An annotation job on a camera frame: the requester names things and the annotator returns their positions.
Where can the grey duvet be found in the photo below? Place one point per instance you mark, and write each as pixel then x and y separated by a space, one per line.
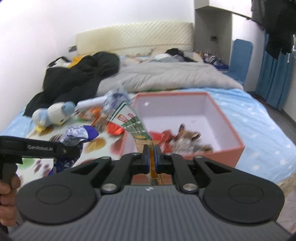
pixel 166 76

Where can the wall socket with plug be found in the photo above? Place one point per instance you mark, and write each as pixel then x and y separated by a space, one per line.
pixel 214 38

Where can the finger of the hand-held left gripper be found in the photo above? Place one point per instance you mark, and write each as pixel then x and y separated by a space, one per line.
pixel 67 150

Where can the white tube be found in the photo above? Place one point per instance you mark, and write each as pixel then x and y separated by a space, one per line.
pixel 91 103

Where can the fruit print blanket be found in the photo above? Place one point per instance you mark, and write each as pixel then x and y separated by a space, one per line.
pixel 101 143

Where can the cream padded headboard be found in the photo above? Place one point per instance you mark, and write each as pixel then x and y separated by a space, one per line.
pixel 134 37

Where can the yellow cloth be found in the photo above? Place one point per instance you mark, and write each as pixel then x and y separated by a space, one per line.
pixel 75 62

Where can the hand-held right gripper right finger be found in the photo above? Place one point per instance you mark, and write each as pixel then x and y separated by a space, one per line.
pixel 157 160

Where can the brown snack packet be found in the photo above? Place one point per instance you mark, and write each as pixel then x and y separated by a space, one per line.
pixel 189 139

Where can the white clutter pile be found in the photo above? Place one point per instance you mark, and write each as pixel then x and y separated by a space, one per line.
pixel 59 62

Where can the light blue bed sheet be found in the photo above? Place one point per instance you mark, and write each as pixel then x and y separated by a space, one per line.
pixel 261 129

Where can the grey wardrobe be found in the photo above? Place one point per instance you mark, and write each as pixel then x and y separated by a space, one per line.
pixel 212 20

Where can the blue white plastic bag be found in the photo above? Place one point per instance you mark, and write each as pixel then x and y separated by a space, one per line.
pixel 115 102

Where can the person's left hand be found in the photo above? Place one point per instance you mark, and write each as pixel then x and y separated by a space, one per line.
pixel 8 204

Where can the red orange snack packet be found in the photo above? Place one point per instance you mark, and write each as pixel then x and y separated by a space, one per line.
pixel 163 138

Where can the blue chair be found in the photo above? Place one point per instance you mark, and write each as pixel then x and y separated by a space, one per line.
pixel 240 60

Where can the pink cardboard box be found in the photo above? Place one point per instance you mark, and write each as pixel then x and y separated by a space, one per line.
pixel 175 109

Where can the white blue plush duck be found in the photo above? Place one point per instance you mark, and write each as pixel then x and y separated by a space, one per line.
pixel 53 114

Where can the blue white snack packet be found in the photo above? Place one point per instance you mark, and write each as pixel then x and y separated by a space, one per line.
pixel 81 135

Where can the green white snack packet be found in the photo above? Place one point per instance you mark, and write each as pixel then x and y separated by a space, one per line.
pixel 131 122

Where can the hanging black coat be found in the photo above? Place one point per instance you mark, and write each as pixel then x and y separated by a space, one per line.
pixel 277 27

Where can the grey wall switch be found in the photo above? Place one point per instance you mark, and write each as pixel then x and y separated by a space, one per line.
pixel 72 49

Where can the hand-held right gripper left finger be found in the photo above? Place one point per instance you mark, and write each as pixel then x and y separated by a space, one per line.
pixel 146 160

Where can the black jacket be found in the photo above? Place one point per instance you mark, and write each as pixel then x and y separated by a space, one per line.
pixel 76 76

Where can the dark clothes bundle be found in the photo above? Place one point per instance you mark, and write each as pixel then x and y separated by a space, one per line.
pixel 180 53

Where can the blue curtain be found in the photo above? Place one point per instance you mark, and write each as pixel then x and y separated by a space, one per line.
pixel 275 78

